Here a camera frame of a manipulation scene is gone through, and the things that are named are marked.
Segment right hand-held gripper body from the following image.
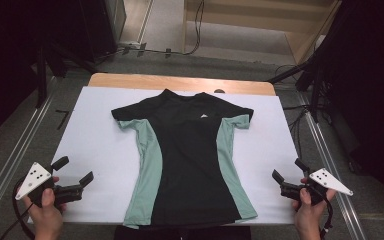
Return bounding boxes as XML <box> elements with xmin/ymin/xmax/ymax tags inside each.
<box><xmin>280</xmin><ymin>167</ymin><xmax>355</xmax><ymax>206</ymax></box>

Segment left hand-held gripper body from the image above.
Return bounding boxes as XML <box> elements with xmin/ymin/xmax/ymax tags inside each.
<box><xmin>14</xmin><ymin>161</ymin><xmax>84</xmax><ymax>208</ymax></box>

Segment black and green t-shirt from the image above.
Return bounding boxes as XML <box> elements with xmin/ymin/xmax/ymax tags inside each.
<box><xmin>110</xmin><ymin>88</ymin><xmax>259</xmax><ymax>230</ymax></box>

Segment person's left hand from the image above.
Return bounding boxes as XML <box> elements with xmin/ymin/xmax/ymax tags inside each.
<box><xmin>21</xmin><ymin>176</ymin><xmax>68</xmax><ymax>240</ymax></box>

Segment person's right hand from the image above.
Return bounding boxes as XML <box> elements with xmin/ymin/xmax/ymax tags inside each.
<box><xmin>291</xmin><ymin>177</ymin><xmax>338</xmax><ymax>240</ymax></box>

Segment white board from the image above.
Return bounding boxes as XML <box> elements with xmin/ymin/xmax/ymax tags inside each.
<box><xmin>27</xmin><ymin>85</ymin><xmax>319</xmax><ymax>225</ymax></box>

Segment black metal stand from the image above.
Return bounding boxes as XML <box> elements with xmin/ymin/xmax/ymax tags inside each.
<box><xmin>267</xmin><ymin>49</ymin><xmax>326</xmax><ymax>124</ymax></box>
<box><xmin>33</xmin><ymin>38</ymin><xmax>98</xmax><ymax>110</ymax></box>

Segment person's dark clothing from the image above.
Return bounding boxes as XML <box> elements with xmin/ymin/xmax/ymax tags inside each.
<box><xmin>113</xmin><ymin>225</ymin><xmax>253</xmax><ymax>240</ymax></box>

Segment black curtain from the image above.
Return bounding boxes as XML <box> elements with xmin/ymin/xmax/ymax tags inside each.
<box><xmin>0</xmin><ymin>0</ymin><xmax>84</xmax><ymax>151</ymax></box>
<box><xmin>313</xmin><ymin>0</ymin><xmax>384</xmax><ymax>221</ymax></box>

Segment wooden table edge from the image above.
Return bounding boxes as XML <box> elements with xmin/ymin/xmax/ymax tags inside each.
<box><xmin>88</xmin><ymin>72</ymin><xmax>277</xmax><ymax>97</ymax></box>

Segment black cabinet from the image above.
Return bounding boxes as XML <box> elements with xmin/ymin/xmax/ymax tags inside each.
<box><xmin>78</xmin><ymin>0</ymin><xmax>128</xmax><ymax>64</ymax></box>

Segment metal floor rail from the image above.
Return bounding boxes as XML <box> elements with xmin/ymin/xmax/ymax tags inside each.
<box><xmin>0</xmin><ymin>78</ymin><xmax>57</xmax><ymax>233</ymax></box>
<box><xmin>295</xmin><ymin>89</ymin><xmax>368</xmax><ymax>240</ymax></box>

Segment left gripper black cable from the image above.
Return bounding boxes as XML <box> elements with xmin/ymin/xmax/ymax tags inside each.
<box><xmin>0</xmin><ymin>178</ymin><xmax>36</xmax><ymax>240</ymax></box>

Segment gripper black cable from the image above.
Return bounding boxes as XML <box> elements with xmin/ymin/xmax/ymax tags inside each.
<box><xmin>318</xmin><ymin>199</ymin><xmax>335</xmax><ymax>240</ymax></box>
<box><xmin>0</xmin><ymin>178</ymin><xmax>36</xmax><ymax>240</ymax></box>

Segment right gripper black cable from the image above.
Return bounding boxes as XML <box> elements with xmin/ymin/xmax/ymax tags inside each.
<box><xmin>318</xmin><ymin>199</ymin><xmax>335</xmax><ymax>240</ymax></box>

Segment black floor cables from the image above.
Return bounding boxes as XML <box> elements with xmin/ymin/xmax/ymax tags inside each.
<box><xmin>274</xmin><ymin>63</ymin><xmax>313</xmax><ymax>159</ymax></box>

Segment hanging black cable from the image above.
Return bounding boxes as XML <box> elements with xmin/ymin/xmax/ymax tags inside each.
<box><xmin>146</xmin><ymin>0</ymin><xmax>206</xmax><ymax>57</ymax></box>

